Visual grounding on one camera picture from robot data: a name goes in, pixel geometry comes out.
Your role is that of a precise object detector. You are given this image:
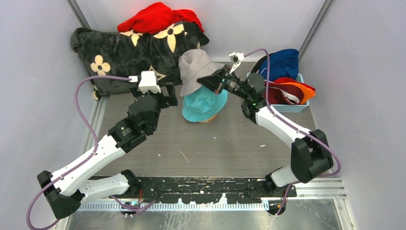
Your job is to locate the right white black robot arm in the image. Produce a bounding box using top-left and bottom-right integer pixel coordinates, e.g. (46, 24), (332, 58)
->
(197, 66), (334, 197)

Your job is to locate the dark red bucket hat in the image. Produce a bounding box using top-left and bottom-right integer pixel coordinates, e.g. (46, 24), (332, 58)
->
(263, 82), (304, 105)

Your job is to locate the bright red bucket hat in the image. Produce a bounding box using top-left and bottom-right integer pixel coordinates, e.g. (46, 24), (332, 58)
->
(274, 77), (316, 92)

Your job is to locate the black floral plush blanket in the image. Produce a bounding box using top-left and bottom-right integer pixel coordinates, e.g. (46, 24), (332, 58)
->
(70, 21), (210, 85)

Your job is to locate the orange bucket hat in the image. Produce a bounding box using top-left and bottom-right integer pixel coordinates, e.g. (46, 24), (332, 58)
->
(282, 82), (316, 104)

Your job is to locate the red cloth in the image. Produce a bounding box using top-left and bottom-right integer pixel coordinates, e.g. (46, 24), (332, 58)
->
(117, 2), (204, 34)

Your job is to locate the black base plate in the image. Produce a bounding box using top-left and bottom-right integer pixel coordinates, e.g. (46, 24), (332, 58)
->
(109, 176), (297, 205)

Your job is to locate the wooden hat stand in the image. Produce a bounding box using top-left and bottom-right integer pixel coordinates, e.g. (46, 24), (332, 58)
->
(199, 114), (217, 123)

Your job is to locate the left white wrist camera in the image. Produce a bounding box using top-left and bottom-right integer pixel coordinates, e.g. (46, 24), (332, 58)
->
(129, 70), (161, 93)

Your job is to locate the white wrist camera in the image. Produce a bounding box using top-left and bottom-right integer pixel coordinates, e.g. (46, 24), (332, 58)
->
(129, 70), (161, 93)
(229, 52), (245, 74)

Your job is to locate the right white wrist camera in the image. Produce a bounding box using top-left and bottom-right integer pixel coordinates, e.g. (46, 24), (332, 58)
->
(229, 52), (245, 74)

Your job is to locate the light blue plastic basket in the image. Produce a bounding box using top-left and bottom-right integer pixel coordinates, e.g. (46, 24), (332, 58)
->
(264, 81), (309, 113)

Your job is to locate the blue bucket hat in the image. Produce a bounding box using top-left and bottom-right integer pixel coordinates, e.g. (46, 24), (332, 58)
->
(252, 49), (299, 81)

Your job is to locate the grey bucket hat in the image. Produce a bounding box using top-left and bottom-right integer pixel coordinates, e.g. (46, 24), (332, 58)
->
(179, 49), (224, 97)

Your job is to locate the turquoise bucket hat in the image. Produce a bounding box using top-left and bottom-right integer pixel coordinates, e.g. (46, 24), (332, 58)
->
(181, 86), (228, 123)

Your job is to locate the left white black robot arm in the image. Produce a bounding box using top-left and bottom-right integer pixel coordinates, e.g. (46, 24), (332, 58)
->
(37, 82), (178, 220)

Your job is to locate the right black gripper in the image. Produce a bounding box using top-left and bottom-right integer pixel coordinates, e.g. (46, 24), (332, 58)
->
(197, 64), (251, 101)

